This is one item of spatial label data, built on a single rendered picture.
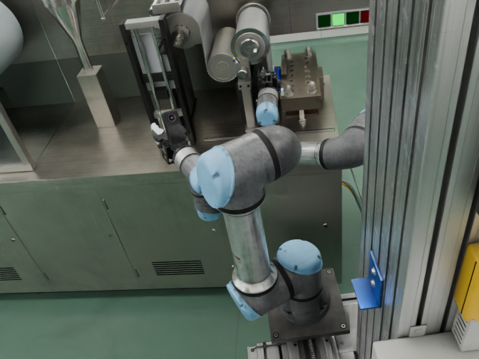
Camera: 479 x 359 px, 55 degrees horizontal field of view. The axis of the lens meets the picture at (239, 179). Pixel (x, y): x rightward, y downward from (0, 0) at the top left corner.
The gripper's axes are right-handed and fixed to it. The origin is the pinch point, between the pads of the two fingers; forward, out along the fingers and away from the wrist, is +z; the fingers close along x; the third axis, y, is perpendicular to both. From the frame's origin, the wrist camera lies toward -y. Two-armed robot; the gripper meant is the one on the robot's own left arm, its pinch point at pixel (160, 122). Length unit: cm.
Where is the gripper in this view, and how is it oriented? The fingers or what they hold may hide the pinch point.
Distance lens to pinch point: 149.3
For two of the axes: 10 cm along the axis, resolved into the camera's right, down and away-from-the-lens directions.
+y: 0.3, 8.0, 5.9
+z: -4.8, -5.1, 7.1
